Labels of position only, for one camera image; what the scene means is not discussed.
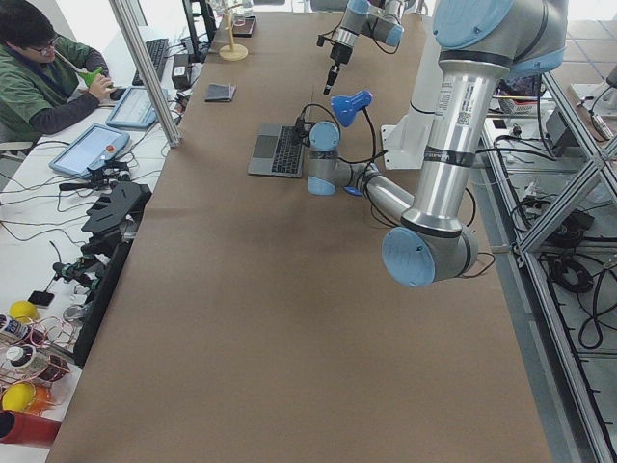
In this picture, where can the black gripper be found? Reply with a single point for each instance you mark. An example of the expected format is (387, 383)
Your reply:
(340, 54)
(299, 131)

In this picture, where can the grey laptop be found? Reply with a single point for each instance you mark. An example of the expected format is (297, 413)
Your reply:
(275, 154)

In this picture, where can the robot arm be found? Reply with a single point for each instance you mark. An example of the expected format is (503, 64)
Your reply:
(381, 21)
(481, 43)

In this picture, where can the blue desk lamp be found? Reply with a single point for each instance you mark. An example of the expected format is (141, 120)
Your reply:
(346, 108)

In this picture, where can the folded grey cloth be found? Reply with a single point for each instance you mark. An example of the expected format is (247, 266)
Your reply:
(219, 93)

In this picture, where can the black tray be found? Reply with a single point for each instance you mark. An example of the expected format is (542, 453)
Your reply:
(243, 27)

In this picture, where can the wooden stand with round base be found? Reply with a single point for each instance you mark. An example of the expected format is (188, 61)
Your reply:
(224, 42)

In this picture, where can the black keyboard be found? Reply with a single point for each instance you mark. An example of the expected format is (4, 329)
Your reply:
(157, 52)

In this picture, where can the black slotted rack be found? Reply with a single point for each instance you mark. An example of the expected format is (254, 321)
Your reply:
(107, 224)

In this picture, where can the blue teach pendant tablet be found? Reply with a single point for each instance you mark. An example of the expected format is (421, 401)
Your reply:
(89, 151)

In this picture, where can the person in green shirt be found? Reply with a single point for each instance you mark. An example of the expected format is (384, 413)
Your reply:
(48, 81)

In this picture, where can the yellow ball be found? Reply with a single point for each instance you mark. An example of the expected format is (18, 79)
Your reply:
(24, 311)

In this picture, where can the red container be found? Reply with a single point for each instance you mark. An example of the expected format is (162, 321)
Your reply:
(28, 430)

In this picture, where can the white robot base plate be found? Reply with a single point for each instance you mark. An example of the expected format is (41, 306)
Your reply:
(405, 146)

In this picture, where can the aluminium frame post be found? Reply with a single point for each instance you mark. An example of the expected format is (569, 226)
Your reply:
(127, 22)

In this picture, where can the copper wire basket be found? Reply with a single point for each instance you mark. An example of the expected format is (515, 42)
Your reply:
(24, 356)

